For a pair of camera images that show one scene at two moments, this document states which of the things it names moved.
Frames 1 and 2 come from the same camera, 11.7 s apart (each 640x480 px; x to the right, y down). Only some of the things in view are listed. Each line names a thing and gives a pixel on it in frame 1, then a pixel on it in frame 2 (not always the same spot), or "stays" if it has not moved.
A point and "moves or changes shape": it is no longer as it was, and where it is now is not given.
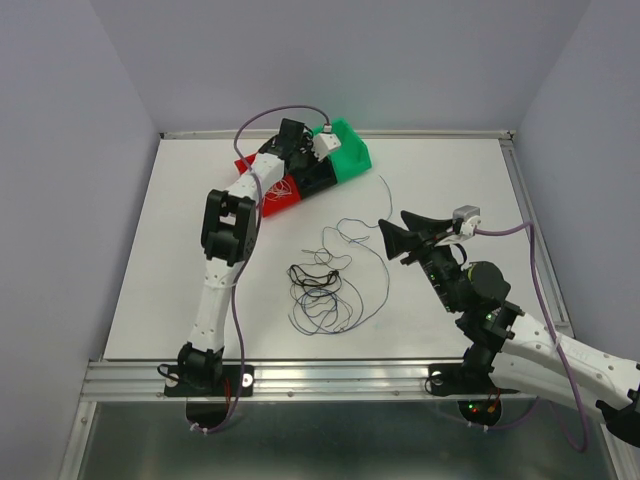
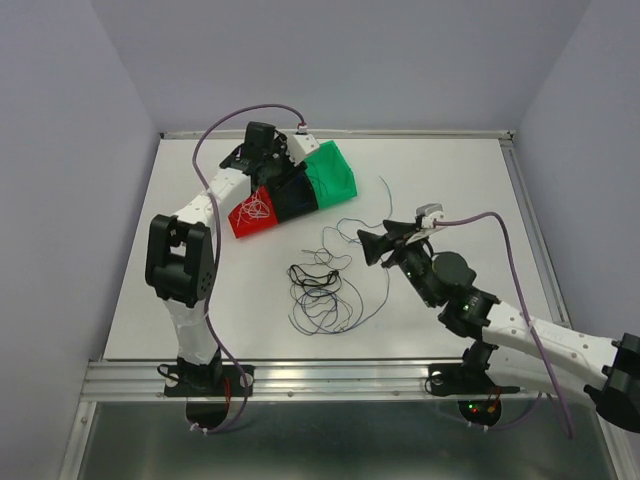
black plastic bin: [314, 177] → [294, 196]
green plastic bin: [353, 155] → [331, 175]
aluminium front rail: [359, 379] stays
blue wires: [367, 224] stays
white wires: [278, 190] moves or changes shape
